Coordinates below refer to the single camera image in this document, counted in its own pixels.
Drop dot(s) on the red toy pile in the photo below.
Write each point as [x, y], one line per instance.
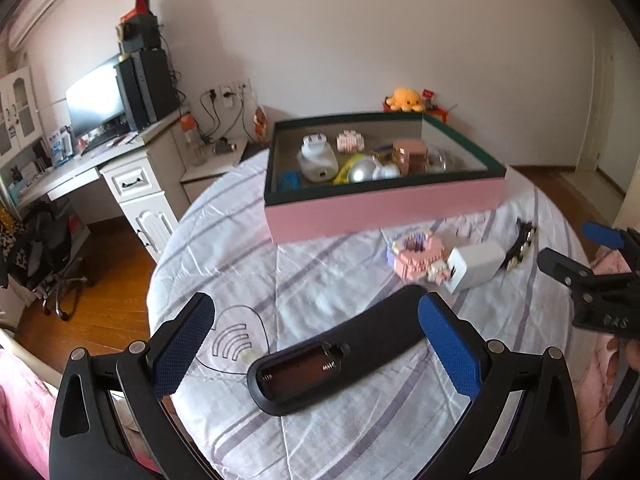
[437, 105]

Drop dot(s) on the white and pink brick figure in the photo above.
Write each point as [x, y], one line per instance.
[349, 141]

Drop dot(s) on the clear glass jar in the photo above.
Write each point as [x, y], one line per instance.
[439, 160]

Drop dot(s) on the pink box with green rim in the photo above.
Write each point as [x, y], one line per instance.
[380, 210]

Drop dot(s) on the orange plush toy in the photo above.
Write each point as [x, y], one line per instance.
[406, 99]

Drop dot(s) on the white plug-in night light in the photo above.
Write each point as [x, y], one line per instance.
[316, 160]

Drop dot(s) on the white charger adapter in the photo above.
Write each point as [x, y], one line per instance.
[477, 265]

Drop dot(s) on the yellow plastic item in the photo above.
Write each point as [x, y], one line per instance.
[345, 170]

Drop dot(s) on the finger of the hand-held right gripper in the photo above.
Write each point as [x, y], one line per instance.
[562, 267]
[602, 234]

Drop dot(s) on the person's right hand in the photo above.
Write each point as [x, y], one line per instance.
[634, 356]

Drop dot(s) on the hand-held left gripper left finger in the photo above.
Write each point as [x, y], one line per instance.
[182, 342]

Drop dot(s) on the black office chair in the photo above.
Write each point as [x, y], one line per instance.
[47, 255]

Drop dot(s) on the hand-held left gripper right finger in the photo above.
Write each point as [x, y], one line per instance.
[450, 345]

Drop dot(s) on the white desk with drawers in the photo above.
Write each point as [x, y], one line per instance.
[135, 180]

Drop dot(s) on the black hair clip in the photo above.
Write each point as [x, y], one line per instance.
[520, 247]

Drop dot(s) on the black computer monitor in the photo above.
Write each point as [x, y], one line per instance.
[95, 100]

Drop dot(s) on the pink brick cake model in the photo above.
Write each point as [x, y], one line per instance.
[417, 257]

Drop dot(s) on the orange capped bottle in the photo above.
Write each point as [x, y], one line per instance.
[189, 137]

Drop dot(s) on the black and red boxes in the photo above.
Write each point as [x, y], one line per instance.
[142, 25]

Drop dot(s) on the pink fluffy blanket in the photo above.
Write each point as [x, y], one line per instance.
[25, 405]

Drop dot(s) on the black remote control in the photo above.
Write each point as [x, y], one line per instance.
[350, 350]

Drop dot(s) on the black computer tower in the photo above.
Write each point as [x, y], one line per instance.
[150, 87]

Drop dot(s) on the white wall socket strip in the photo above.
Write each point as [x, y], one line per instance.
[227, 91]

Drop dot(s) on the small brown figurine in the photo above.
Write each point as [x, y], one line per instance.
[261, 125]

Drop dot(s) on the copper lidded jar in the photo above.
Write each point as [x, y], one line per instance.
[410, 156]

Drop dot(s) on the white door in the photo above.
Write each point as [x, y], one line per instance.
[607, 120]

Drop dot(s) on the blue rectangular case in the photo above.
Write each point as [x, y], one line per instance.
[290, 181]

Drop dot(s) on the silver ball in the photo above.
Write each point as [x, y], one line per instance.
[364, 170]

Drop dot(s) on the white air conditioner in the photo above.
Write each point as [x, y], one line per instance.
[37, 5]

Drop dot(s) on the white glass door cabinet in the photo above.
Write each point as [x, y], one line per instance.
[17, 110]

